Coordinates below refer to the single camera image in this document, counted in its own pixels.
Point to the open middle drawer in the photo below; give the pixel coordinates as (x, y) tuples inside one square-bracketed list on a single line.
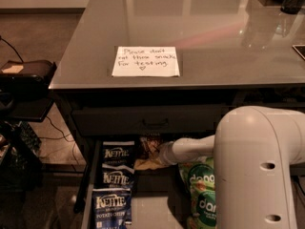
[(159, 197)]

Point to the black mesh cup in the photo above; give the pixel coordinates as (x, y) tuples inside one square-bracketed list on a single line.
[(292, 6)]

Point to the blue Kettle chip bag middle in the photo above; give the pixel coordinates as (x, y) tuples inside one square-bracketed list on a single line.
[(121, 176)]

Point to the dark crate on floor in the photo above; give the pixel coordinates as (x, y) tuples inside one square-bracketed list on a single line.
[(20, 166)]

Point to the green Dang bag front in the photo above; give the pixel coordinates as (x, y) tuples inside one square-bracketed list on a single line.
[(203, 207)]

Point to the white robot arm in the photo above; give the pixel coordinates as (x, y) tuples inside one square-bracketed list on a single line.
[(252, 149)]

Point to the dark phone on counter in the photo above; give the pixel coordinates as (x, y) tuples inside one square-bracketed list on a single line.
[(300, 50)]

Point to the blue kettle chip bag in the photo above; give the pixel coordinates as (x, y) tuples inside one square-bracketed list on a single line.
[(112, 208), (116, 153), (121, 176)]

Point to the green dang bag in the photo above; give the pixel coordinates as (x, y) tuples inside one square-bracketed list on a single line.
[(203, 207), (200, 173)]

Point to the white handwritten paper note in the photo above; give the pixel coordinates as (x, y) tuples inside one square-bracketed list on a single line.
[(146, 61)]

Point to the black chair with label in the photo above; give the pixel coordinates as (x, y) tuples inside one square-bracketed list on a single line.
[(24, 87)]

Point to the blue Kettle chip bag rear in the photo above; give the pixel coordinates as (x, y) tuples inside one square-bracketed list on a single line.
[(116, 153)]

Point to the brown chip bag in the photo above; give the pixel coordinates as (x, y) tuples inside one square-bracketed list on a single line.
[(147, 154)]

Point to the green Dang bag middle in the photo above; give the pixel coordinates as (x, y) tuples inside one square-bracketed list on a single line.
[(200, 173)]

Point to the blue Kettle chip bag front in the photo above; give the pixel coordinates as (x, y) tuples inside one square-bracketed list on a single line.
[(112, 208)]

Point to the top left drawer front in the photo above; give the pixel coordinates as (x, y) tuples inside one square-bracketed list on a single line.
[(141, 120)]

